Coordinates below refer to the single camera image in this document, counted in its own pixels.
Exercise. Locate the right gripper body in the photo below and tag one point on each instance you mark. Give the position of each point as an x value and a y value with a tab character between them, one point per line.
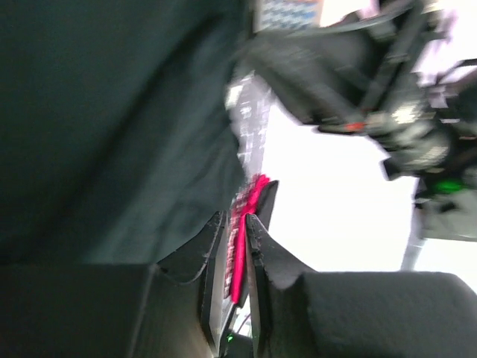
354	76

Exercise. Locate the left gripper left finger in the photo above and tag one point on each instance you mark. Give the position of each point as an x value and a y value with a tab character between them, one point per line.
172	308

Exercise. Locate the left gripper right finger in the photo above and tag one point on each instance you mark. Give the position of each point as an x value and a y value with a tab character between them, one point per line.
299	312

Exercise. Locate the black polo shirt blue logo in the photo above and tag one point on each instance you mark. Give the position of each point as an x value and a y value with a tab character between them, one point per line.
116	145

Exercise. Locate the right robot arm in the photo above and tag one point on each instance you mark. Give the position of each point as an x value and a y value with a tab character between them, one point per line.
445	166

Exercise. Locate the folded black t shirt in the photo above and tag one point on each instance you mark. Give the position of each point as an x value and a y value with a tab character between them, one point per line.
266	203

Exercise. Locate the white plastic laundry basket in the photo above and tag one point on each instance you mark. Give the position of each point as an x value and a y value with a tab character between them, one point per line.
276	14

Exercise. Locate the folded magenta t shirt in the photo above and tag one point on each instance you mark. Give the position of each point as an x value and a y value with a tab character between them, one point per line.
246	202

